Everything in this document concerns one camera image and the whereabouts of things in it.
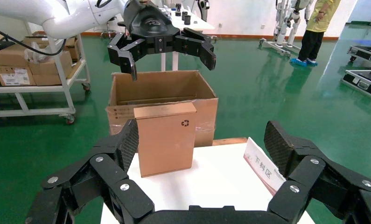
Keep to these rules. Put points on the black flight case with laptop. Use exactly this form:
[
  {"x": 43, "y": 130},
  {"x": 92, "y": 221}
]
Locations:
[{"x": 358, "y": 82}]

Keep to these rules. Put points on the plain brown cardboard box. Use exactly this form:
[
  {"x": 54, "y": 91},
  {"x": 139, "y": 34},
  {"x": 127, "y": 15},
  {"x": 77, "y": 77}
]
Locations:
[
  {"x": 10, "y": 55},
  {"x": 47, "y": 72}
]

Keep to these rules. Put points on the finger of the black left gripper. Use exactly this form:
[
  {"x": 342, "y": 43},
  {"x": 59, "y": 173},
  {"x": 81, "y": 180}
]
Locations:
[
  {"x": 128, "y": 61},
  {"x": 208, "y": 55}
]

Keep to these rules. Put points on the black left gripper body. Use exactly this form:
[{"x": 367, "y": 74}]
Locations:
[{"x": 151, "y": 28}]

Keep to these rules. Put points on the white wheeled shelf cart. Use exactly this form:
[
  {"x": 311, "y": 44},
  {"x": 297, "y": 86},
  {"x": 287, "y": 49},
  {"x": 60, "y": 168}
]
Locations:
[{"x": 33, "y": 89}]

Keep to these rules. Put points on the wooden board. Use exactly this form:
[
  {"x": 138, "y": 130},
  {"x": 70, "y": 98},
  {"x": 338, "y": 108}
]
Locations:
[{"x": 230, "y": 141}]

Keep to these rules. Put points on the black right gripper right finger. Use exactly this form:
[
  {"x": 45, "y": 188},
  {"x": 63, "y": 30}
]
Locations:
[{"x": 309, "y": 173}]

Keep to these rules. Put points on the white desk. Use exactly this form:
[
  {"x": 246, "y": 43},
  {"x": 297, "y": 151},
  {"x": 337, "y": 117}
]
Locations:
[{"x": 200, "y": 24}]

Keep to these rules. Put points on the person in yellow shirt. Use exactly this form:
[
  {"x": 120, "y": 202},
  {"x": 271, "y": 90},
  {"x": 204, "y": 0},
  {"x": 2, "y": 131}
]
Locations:
[{"x": 316, "y": 34}]

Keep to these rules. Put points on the clear plastic bag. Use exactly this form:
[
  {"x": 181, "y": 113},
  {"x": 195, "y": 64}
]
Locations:
[{"x": 37, "y": 54}]

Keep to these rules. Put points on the black and white robot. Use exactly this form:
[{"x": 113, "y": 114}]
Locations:
[{"x": 203, "y": 7}]

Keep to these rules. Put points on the white humanoid robot on stand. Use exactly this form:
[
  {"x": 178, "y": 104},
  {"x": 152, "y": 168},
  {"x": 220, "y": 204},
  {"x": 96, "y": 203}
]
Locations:
[{"x": 289, "y": 28}]

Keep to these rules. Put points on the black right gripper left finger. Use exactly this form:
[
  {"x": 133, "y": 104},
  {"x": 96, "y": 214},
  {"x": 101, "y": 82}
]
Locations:
[{"x": 108, "y": 173}]

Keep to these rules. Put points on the cardboard box with shipping label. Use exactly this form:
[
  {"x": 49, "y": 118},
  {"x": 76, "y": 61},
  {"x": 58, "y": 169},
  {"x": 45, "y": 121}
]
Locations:
[{"x": 13, "y": 77}]

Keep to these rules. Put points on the flat wide cardboard box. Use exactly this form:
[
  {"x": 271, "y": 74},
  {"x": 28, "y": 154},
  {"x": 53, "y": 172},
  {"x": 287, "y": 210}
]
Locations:
[{"x": 72, "y": 46}]

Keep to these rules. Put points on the large open cardboard box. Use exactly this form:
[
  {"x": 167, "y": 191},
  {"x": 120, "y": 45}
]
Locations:
[{"x": 203, "y": 111}]

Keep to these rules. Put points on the white acrylic label sign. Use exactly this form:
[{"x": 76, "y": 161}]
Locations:
[{"x": 261, "y": 167}]

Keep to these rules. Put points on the small cardboard box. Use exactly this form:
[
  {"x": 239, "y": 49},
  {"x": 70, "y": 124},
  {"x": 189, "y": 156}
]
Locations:
[{"x": 165, "y": 145}]

